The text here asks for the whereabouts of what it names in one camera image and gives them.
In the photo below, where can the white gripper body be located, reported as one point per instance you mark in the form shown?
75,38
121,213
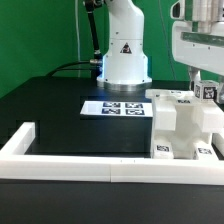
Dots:
203,51

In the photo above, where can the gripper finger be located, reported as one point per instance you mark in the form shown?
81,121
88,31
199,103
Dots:
220,90
194,75

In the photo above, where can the white tagged cube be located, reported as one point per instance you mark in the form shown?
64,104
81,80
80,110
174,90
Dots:
205,89

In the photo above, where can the white chair back part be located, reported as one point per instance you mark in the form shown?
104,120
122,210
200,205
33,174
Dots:
183,113

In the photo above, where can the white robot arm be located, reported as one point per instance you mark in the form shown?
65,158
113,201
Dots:
125,66

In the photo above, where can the white marker sheet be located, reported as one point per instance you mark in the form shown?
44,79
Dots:
112,108

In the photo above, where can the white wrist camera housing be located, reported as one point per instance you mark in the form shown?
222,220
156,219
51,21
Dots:
177,11

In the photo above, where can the white U-shaped obstacle frame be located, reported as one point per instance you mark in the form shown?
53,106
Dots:
15,163

